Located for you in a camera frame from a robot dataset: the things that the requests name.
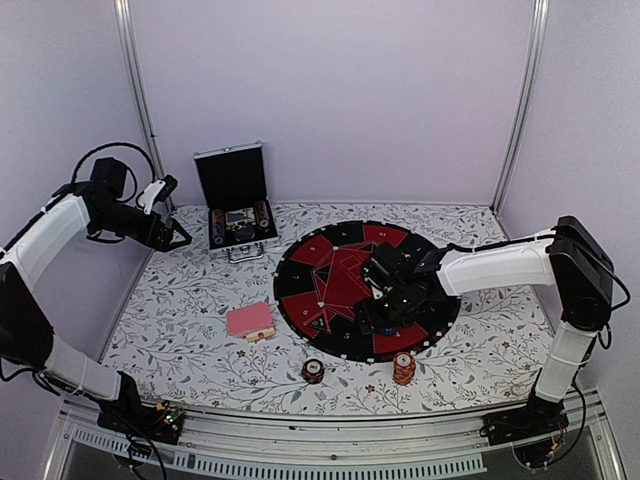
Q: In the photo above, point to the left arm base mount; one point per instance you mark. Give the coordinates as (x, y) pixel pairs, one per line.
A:
(161, 423)

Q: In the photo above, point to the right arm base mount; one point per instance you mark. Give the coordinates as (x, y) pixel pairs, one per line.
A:
(542, 428)

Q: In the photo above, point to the round red black poker mat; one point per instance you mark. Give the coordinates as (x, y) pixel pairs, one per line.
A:
(321, 275)

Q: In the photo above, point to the red backed card deck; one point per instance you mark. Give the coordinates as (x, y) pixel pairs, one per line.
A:
(252, 323)

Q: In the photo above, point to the triangular all in marker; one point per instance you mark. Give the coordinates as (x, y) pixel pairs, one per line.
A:
(320, 324)

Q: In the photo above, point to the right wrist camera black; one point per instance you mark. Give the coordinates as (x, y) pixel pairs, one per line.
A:
(384, 269)

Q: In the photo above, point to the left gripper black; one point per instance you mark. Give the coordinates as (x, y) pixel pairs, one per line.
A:
(162, 242)

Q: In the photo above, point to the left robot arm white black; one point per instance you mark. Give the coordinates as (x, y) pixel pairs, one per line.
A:
(27, 337)

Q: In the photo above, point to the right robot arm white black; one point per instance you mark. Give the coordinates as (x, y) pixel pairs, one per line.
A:
(566, 256)

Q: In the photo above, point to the left aluminium frame post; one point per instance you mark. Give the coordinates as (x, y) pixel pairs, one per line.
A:
(125, 28)

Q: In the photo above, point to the front aluminium rail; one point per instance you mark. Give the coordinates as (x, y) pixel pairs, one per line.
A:
(226, 444)

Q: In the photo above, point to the floral table cloth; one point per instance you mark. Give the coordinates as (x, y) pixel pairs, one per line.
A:
(172, 337)

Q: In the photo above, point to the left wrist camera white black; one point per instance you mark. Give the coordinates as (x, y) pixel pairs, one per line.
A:
(157, 191)

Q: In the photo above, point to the right aluminium frame post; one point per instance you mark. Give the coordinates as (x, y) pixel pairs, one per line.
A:
(531, 68)

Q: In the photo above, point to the black dealer button in case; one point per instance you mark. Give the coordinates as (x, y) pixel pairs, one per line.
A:
(244, 233)

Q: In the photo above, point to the blue card deck in case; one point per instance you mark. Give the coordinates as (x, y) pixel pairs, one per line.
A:
(239, 217)

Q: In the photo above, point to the right chip roll in case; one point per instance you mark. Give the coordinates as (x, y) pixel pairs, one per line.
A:
(263, 217)

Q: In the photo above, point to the orange red chip stack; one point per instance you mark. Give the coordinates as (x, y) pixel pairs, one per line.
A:
(404, 367)

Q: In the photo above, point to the black brown chip stack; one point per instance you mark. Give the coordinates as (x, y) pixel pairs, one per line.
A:
(312, 371)

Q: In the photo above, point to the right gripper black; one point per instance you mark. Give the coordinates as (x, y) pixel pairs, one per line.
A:
(370, 320)

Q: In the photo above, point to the aluminium poker case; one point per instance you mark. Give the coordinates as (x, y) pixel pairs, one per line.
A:
(233, 178)

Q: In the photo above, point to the aluminium frame post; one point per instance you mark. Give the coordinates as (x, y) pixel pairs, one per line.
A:
(125, 28)
(531, 68)

